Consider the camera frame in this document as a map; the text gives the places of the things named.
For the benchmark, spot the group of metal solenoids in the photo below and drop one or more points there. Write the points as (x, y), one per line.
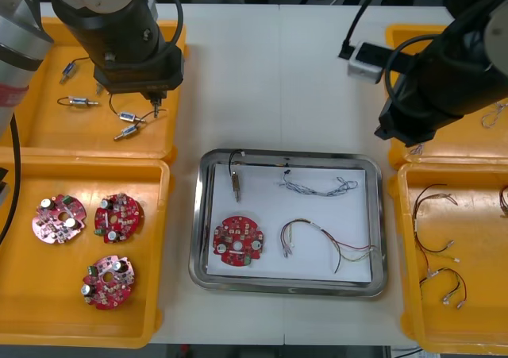
(126, 116)

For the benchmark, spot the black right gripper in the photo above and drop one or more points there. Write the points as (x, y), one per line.
(409, 128)

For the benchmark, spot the white sheet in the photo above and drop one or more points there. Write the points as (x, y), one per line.
(309, 211)

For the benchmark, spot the yellow-orange plastic bin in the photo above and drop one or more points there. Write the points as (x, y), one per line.
(47, 132)
(47, 294)
(468, 139)
(476, 326)

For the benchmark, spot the steel tray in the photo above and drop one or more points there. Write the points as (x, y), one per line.
(289, 288)

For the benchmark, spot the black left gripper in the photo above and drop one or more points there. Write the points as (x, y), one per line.
(139, 74)

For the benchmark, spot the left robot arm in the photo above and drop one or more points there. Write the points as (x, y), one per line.
(99, 1)

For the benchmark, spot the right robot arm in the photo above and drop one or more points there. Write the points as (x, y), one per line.
(456, 76)

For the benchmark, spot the round red circuit board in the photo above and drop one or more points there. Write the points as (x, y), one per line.
(58, 219)
(108, 282)
(237, 241)
(118, 218)

